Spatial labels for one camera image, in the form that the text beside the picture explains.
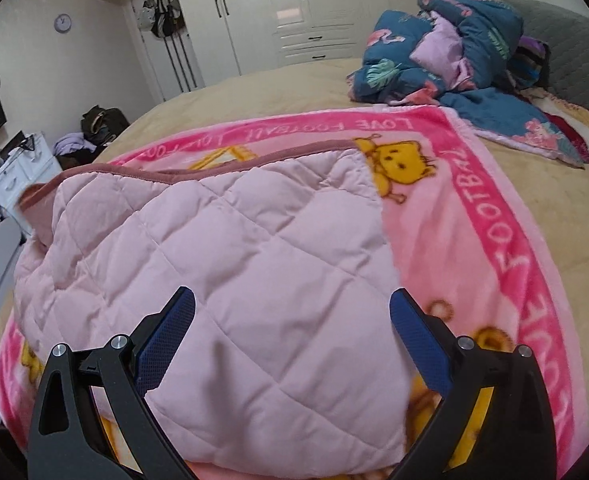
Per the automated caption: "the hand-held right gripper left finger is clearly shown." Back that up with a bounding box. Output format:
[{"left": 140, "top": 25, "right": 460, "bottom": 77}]
[{"left": 27, "top": 286, "right": 210, "bottom": 480}]

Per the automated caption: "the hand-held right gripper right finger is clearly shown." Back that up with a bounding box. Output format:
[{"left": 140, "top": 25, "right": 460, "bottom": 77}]
[{"left": 389, "top": 287, "right": 557, "bottom": 480}]

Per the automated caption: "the pink quilted jacket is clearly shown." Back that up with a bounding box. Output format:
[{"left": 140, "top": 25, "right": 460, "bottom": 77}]
[{"left": 12, "top": 147, "right": 410, "bottom": 466}]

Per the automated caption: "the pink printed bear blanket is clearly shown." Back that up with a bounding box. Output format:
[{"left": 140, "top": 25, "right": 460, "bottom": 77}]
[{"left": 0, "top": 105, "right": 589, "bottom": 480}]

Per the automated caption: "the white dresser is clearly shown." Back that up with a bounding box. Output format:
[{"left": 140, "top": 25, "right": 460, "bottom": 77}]
[{"left": 0, "top": 130, "right": 63, "bottom": 227}]

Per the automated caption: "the light purple cloth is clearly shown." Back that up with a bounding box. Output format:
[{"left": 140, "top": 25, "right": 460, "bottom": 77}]
[{"left": 54, "top": 132, "right": 98, "bottom": 157}]

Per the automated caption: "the black duffel bag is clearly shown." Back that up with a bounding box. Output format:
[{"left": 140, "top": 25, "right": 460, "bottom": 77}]
[{"left": 80, "top": 105, "right": 131, "bottom": 147}]

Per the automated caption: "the yellow and red blanket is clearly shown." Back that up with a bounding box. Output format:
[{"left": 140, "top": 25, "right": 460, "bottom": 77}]
[{"left": 529, "top": 87, "right": 589, "bottom": 161}]

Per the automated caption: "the white door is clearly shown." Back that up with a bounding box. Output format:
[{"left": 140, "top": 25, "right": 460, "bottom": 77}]
[{"left": 124, "top": 0, "right": 205, "bottom": 103}]

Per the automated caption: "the bed with beige sheet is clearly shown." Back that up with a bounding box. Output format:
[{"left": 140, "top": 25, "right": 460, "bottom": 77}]
[{"left": 0, "top": 55, "right": 589, "bottom": 461}]

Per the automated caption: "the purple striped cloth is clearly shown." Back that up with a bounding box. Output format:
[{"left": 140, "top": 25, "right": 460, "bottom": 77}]
[{"left": 511, "top": 35, "right": 550, "bottom": 93}]

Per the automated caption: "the black hanging bag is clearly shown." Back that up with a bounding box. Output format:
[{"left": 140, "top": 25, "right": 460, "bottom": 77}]
[{"left": 151, "top": 0, "right": 175, "bottom": 39}]

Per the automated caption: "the blue floral quilt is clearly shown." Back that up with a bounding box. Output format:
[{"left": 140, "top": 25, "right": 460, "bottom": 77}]
[{"left": 347, "top": 0, "right": 585, "bottom": 166}]

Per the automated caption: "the white hanging bag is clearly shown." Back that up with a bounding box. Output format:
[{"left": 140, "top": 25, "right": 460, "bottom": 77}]
[{"left": 137, "top": 0, "right": 156, "bottom": 32}]

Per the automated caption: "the grey hanging bag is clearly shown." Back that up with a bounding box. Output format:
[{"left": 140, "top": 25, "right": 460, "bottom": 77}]
[{"left": 167, "top": 0, "right": 186, "bottom": 32}]

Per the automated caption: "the grey padded headboard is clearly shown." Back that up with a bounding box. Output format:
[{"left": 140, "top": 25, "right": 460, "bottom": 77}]
[{"left": 479, "top": 0, "right": 589, "bottom": 181}]

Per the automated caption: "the white wardrobe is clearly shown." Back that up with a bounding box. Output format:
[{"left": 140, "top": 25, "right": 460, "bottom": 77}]
[{"left": 169, "top": 0, "right": 425, "bottom": 78}]

